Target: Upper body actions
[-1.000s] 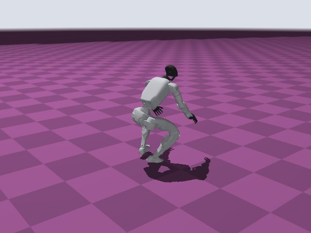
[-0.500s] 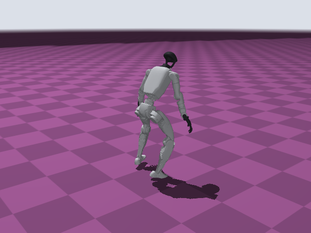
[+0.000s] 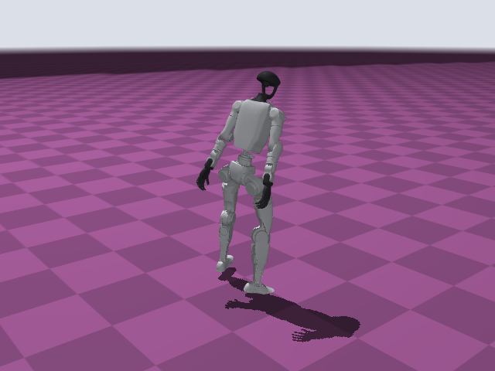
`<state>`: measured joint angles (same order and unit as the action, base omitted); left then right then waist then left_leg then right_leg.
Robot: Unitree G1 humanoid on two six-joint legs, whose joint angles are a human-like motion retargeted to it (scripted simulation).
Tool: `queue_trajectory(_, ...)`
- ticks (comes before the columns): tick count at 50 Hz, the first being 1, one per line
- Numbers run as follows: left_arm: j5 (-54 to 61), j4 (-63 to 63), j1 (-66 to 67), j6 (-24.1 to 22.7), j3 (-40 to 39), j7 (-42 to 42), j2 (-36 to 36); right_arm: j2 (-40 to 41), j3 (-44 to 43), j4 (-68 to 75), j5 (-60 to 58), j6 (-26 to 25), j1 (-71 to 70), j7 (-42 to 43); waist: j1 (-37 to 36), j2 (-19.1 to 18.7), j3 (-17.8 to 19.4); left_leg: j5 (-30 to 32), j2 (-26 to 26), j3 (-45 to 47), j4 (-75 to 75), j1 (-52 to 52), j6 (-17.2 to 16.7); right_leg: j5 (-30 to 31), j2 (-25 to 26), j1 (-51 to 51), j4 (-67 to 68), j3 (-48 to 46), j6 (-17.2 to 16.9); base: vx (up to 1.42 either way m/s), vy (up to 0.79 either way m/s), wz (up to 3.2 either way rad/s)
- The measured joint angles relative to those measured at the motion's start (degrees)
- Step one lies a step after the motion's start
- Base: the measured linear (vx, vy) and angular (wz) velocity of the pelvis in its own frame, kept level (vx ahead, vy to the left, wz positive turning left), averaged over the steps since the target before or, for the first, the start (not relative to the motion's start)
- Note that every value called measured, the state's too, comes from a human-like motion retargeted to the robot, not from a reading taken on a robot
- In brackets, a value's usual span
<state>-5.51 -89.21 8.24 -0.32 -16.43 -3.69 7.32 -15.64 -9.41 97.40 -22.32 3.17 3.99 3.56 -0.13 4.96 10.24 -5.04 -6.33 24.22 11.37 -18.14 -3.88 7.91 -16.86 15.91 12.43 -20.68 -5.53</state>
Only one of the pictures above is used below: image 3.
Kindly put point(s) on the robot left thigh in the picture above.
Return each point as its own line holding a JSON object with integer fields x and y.
{"x": 230, "y": 191}

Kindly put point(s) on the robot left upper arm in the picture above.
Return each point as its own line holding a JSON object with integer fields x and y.
{"x": 227, "y": 133}

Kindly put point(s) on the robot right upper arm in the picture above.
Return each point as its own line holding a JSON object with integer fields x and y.
{"x": 277, "y": 119}

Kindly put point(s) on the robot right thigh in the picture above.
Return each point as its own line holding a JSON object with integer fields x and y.
{"x": 254, "y": 187}

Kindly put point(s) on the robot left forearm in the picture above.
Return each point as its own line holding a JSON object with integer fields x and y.
{"x": 217, "y": 151}

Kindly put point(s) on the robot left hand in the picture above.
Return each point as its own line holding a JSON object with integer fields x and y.
{"x": 204, "y": 174}

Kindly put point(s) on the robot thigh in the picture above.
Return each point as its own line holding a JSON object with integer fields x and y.
{"x": 254, "y": 187}
{"x": 230, "y": 191}

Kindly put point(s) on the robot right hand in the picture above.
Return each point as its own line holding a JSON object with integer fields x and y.
{"x": 266, "y": 192}

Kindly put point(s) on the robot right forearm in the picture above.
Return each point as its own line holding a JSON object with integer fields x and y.
{"x": 272, "y": 158}

